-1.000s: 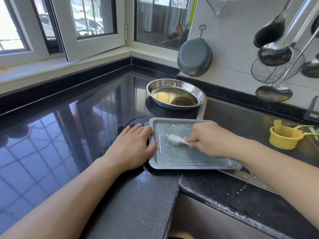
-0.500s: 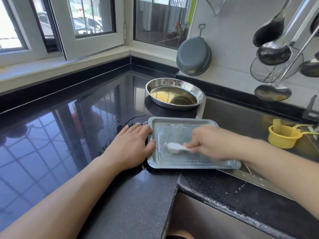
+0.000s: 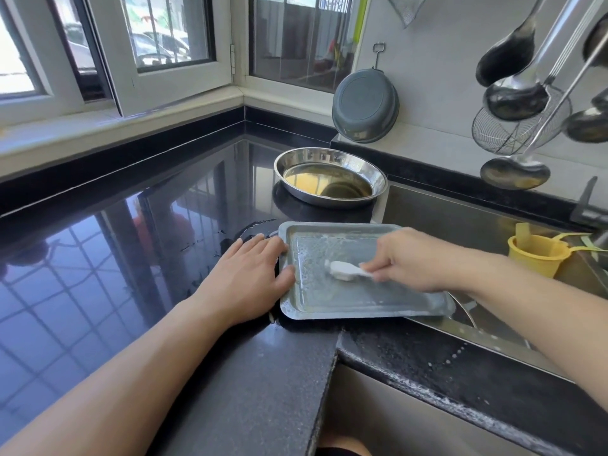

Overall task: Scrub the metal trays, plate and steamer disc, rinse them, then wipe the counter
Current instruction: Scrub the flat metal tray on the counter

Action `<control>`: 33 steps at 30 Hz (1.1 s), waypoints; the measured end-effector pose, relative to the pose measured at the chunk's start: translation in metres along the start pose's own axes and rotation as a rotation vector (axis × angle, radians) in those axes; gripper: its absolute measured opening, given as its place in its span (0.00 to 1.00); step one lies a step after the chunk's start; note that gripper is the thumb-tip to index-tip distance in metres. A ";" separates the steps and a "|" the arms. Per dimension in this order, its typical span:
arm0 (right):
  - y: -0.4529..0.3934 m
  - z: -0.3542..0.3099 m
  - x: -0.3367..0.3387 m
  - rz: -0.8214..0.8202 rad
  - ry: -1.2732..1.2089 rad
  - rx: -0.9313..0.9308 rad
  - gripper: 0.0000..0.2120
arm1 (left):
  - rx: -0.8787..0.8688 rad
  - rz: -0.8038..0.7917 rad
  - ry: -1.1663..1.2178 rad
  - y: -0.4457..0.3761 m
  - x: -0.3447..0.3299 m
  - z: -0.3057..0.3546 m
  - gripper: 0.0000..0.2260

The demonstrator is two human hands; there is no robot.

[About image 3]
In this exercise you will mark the round steel basin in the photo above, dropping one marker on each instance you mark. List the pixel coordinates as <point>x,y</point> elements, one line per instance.
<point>330,175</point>

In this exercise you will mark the rectangular steel tray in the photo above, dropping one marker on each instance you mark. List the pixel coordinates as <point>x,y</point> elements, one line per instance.
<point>323,294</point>

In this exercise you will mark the person's right forearm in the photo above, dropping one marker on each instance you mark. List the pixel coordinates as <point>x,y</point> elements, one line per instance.
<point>551,313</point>

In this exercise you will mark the steel gooseneck faucet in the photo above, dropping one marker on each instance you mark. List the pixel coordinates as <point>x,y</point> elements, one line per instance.
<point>589,218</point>

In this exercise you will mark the person's left forearm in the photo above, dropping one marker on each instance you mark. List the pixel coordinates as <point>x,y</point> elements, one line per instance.
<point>104,384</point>

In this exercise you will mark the yellow hanging sink cup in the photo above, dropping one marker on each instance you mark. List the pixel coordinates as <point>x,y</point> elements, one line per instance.
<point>540,256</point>

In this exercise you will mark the white hanging cloth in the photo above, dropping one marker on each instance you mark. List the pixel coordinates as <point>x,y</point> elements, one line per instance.
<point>404,4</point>

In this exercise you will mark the hanging steel ladles and skimmer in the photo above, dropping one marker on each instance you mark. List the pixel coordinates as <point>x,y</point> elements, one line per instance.
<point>503,57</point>

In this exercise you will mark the person's right hand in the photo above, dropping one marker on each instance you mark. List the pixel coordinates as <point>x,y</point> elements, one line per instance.
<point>418,261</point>

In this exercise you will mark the grey hanging basin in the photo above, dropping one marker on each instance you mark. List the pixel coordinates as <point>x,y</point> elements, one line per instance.
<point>365,104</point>

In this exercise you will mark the steel wall hook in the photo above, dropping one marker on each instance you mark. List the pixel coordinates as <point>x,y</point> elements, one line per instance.
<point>379,54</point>

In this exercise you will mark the stainless steel sink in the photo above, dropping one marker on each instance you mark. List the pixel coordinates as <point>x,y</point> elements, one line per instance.
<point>456,209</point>

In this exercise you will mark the steel soup ladle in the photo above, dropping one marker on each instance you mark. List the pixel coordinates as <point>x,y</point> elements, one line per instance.
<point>518,99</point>

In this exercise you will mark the person's left hand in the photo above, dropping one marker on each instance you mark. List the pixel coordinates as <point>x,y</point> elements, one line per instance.
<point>242,280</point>

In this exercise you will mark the white cleaning brush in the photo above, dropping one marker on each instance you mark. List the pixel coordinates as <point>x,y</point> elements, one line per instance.
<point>344,270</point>

